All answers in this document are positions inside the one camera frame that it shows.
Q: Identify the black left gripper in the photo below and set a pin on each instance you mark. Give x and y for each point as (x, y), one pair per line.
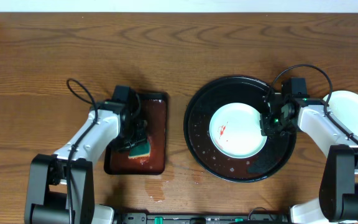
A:
(138, 137)

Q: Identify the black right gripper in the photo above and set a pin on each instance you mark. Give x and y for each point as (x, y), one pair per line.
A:
(266, 129)

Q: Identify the green orange sponge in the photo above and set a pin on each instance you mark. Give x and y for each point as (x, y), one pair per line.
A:
(142, 150)

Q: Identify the mint green plate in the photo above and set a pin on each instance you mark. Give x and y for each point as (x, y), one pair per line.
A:
(234, 129)
(344, 106)

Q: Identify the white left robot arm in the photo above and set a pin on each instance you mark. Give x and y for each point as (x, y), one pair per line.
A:
(60, 187)

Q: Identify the black round tray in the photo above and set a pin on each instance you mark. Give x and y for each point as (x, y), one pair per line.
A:
(215, 94)

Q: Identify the black rectangular water tray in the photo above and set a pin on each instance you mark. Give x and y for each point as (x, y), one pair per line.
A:
(154, 111)

